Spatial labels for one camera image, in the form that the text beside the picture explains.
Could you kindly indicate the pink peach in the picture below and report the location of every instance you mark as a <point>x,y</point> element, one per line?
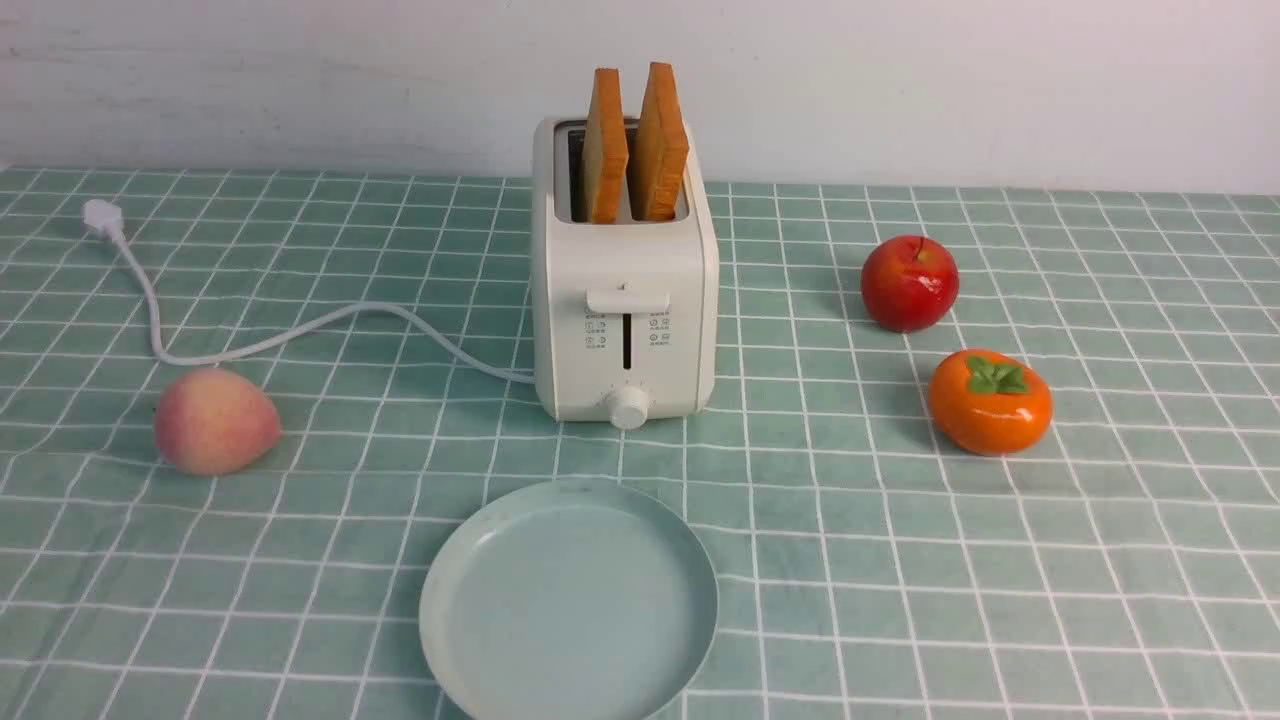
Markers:
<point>212,422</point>

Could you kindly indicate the white two-slot toaster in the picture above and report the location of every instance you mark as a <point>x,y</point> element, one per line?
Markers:
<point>624,315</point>

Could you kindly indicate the red apple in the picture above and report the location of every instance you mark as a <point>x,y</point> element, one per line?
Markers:
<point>908,283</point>

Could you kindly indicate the green checkered tablecloth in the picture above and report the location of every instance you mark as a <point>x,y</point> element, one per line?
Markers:
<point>1124,567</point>

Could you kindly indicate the toast slice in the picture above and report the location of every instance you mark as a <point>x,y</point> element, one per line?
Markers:
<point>657,168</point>
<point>605,149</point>

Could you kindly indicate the light green round plate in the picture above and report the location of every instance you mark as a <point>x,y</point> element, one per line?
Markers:
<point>569,599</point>

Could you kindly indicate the orange persimmon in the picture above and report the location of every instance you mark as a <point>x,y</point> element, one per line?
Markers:
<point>989,404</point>

